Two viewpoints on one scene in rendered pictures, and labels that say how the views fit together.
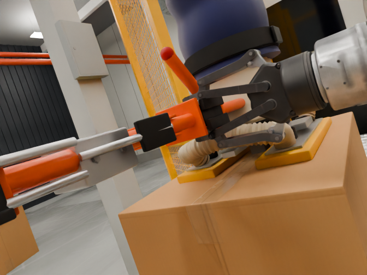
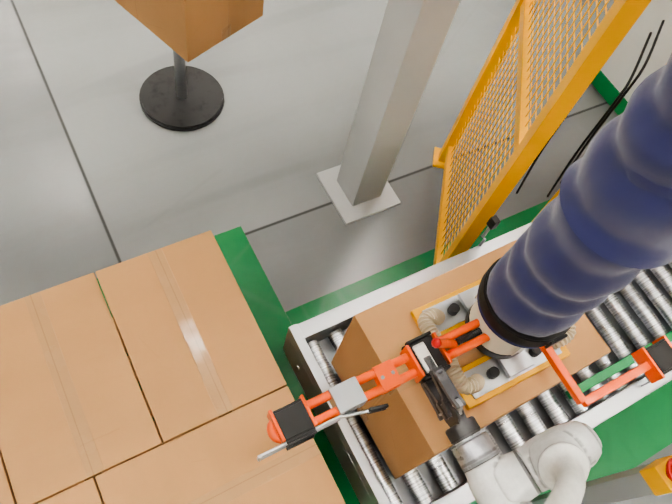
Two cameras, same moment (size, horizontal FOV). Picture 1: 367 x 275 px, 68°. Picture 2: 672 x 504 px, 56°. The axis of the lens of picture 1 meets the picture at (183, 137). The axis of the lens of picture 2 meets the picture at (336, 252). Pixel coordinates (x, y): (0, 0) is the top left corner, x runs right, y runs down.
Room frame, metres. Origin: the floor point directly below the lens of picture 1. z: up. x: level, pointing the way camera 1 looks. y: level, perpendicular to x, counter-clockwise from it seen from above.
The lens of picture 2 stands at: (-0.16, 0.15, 2.47)
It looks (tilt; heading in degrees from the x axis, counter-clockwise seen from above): 61 degrees down; 10
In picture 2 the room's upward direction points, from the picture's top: 19 degrees clockwise
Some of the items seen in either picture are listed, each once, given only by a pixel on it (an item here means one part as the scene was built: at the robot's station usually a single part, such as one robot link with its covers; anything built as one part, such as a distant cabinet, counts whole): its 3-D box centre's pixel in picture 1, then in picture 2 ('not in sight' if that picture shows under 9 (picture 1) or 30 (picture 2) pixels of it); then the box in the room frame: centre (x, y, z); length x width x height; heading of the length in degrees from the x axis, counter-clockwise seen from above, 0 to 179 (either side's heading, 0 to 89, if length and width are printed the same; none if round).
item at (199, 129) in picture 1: (193, 119); (425, 357); (0.47, -0.03, 1.08); 0.10 x 0.08 x 0.06; 54
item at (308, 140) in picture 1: (297, 132); (512, 363); (0.61, -0.25, 0.97); 0.34 x 0.10 x 0.05; 144
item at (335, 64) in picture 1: (345, 70); (474, 449); (0.32, -0.21, 1.07); 0.09 x 0.06 x 0.09; 145
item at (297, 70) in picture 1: (283, 90); (456, 420); (0.37, -0.15, 1.07); 0.09 x 0.07 x 0.08; 55
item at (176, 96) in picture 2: not in sight; (178, 52); (1.56, 1.41, 0.31); 0.40 x 0.40 x 0.62
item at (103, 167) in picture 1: (91, 159); (346, 397); (0.29, 0.10, 1.07); 0.07 x 0.07 x 0.04; 54
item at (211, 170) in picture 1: (225, 150); (473, 301); (0.73, -0.09, 0.97); 0.34 x 0.10 x 0.05; 144
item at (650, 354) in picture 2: not in sight; (658, 359); (0.76, -0.56, 1.08); 0.09 x 0.08 x 0.05; 54
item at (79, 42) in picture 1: (83, 50); not in sight; (1.50, 0.36, 1.62); 0.20 x 0.05 x 0.30; 144
